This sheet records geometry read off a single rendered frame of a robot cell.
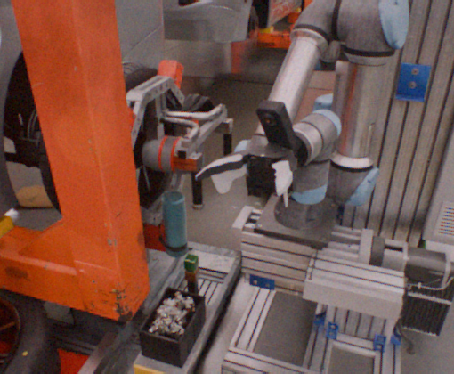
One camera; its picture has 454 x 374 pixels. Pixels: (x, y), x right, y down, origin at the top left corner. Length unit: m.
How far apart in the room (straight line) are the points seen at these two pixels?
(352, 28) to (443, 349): 1.31
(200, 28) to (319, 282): 3.21
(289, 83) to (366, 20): 0.21
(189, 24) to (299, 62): 3.13
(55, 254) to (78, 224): 0.21
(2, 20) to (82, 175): 0.64
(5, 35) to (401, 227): 1.41
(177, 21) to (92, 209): 3.10
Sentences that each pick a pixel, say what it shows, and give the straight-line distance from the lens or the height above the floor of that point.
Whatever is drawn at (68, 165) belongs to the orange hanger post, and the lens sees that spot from 1.14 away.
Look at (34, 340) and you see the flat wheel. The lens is 1.48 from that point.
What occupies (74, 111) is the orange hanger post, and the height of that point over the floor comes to 1.21.
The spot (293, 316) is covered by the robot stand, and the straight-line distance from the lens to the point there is 1.84.
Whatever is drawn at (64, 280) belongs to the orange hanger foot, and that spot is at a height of 0.64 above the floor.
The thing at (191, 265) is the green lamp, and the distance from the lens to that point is 1.39.
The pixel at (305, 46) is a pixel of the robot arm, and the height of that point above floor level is 1.35.
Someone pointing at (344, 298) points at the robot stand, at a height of 0.70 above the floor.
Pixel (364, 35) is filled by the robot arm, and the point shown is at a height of 1.38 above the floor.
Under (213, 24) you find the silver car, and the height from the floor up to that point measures 0.93.
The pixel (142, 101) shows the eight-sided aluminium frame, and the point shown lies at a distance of 1.46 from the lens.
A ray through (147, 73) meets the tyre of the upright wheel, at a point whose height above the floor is 1.13.
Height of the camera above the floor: 1.54
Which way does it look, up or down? 31 degrees down
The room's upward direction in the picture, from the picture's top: straight up
